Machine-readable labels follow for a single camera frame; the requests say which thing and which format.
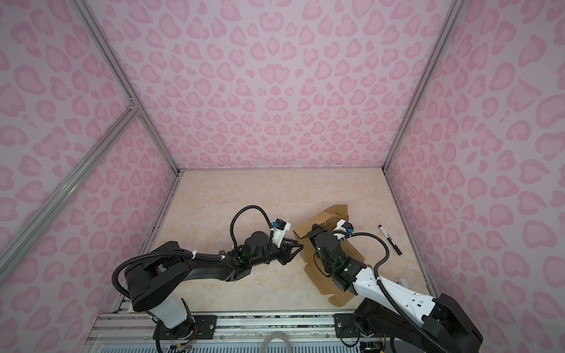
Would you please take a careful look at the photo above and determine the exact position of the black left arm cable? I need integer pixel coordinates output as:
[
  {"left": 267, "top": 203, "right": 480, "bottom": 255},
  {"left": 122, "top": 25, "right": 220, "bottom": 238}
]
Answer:
[{"left": 111, "top": 204, "right": 275, "bottom": 301}]

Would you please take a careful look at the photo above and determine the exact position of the diagonal aluminium frame bar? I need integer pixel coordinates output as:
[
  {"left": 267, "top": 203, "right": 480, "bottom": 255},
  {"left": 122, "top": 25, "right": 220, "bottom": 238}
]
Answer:
[{"left": 1, "top": 104, "right": 139, "bottom": 283}]

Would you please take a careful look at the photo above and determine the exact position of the aluminium frame post left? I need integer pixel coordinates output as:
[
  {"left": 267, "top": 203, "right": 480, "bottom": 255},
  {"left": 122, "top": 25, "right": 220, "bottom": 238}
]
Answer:
[{"left": 69, "top": 0, "right": 180, "bottom": 175}]

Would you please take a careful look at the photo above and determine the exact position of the aluminium frame post right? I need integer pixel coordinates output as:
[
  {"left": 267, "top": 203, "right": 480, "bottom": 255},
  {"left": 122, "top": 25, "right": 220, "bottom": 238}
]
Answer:
[{"left": 382, "top": 0, "right": 468, "bottom": 175}]

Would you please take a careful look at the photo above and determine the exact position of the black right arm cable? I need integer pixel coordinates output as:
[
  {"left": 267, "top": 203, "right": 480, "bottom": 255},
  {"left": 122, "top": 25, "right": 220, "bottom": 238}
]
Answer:
[{"left": 343, "top": 231, "right": 451, "bottom": 353}]

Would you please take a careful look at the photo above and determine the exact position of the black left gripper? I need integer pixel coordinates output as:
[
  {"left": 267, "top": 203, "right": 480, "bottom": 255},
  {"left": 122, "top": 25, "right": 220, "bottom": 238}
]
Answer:
[{"left": 251, "top": 237, "right": 305, "bottom": 269}]

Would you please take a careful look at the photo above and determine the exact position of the black marker pen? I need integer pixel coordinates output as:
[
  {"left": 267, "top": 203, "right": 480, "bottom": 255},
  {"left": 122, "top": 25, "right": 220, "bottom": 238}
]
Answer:
[{"left": 378, "top": 225, "right": 403, "bottom": 256}]

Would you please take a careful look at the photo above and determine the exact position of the aluminium frame post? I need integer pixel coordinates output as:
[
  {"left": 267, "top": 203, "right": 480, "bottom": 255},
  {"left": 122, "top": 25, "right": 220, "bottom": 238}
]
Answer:
[
  {"left": 69, "top": 0, "right": 180, "bottom": 175},
  {"left": 382, "top": 0, "right": 468, "bottom": 175}
]

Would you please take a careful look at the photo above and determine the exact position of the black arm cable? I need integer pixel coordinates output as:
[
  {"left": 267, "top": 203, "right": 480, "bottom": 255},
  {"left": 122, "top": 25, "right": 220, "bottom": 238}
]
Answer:
[
  {"left": 111, "top": 204, "right": 275, "bottom": 301},
  {"left": 343, "top": 231, "right": 451, "bottom": 353}
]

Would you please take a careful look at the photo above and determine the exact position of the brown cardboard paper box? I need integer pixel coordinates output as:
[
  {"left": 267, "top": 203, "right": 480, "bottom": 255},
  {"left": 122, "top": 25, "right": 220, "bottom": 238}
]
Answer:
[{"left": 292, "top": 204, "right": 366, "bottom": 307}]

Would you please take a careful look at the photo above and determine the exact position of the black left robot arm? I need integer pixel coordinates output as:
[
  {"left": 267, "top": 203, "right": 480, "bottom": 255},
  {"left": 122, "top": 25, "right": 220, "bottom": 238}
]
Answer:
[{"left": 111, "top": 231, "right": 303, "bottom": 330}]

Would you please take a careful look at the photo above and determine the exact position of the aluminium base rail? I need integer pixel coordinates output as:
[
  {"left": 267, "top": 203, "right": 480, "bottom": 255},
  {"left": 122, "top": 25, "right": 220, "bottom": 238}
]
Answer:
[{"left": 83, "top": 310, "right": 469, "bottom": 353}]

